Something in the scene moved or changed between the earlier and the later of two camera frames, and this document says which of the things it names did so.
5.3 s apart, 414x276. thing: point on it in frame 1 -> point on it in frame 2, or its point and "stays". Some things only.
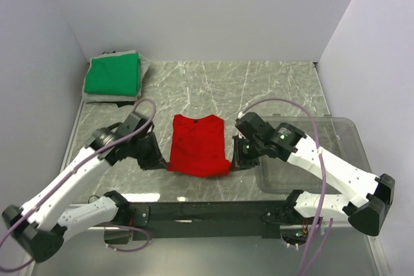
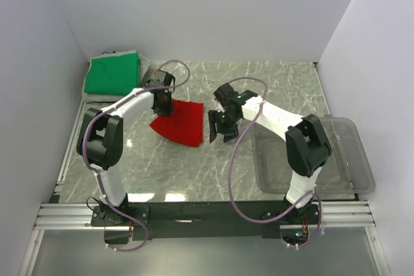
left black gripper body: (145, 150) -> (167, 107)
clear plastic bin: (337, 136) stays
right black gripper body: (247, 152) -> (226, 125)
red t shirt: (197, 146) -> (185, 125)
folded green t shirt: (116, 75) stays
